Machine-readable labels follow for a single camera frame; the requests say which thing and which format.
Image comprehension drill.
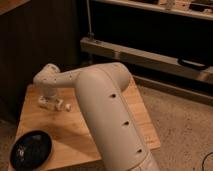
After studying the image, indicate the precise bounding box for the metal pole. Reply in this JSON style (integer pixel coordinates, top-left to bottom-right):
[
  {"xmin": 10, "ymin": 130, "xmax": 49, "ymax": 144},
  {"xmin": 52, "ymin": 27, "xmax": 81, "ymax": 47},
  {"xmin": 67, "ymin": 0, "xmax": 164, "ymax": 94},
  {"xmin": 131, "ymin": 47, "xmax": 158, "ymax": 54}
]
[{"xmin": 86, "ymin": 0, "xmax": 94, "ymax": 40}]

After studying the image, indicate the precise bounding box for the wooden shelf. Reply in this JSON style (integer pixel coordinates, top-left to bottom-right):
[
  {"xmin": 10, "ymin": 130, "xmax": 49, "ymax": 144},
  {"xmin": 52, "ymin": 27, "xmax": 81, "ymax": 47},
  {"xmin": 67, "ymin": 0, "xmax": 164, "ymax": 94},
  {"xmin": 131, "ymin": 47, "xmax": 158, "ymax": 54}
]
[{"xmin": 95, "ymin": 0, "xmax": 213, "ymax": 21}]

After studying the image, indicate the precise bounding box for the white plastic bottle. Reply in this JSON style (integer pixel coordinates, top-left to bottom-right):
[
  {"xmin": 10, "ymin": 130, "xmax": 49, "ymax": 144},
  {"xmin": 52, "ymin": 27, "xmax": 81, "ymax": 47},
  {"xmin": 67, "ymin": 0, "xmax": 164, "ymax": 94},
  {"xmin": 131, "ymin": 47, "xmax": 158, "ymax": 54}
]
[{"xmin": 38, "ymin": 96, "xmax": 71, "ymax": 112}]

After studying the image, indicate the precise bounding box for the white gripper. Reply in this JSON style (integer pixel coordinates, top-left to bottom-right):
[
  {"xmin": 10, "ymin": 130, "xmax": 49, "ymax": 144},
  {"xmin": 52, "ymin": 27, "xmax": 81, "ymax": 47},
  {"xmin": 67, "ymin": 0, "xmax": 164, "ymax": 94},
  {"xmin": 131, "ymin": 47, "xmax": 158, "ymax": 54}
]
[{"xmin": 39, "ymin": 91, "xmax": 64, "ymax": 111}]

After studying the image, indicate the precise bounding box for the black cable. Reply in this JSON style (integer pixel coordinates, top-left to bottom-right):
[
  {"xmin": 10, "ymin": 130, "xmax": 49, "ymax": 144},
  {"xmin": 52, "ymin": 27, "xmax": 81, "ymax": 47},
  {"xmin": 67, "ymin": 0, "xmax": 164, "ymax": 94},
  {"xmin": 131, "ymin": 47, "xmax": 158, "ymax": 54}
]
[{"xmin": 200, "ymin": 150, "xmax": 213, "ymax": 171}]

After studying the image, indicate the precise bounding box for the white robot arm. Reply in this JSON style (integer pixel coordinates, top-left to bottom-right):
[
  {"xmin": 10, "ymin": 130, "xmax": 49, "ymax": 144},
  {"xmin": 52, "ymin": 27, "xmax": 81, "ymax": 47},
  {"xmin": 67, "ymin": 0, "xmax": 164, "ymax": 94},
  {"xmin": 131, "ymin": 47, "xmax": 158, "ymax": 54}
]
[{"xmin": 33, "ymin": 62, "xmax": 160, "ymax": 171}]

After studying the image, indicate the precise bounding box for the black ceramic bowl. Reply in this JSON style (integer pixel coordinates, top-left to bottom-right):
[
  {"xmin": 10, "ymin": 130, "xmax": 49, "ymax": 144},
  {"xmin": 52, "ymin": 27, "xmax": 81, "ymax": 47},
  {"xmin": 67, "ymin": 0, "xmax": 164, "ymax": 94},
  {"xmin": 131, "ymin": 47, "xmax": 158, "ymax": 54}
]
[{"xmin": 10, "ymin": 130, "xmax": 52, "ymax": 171}]

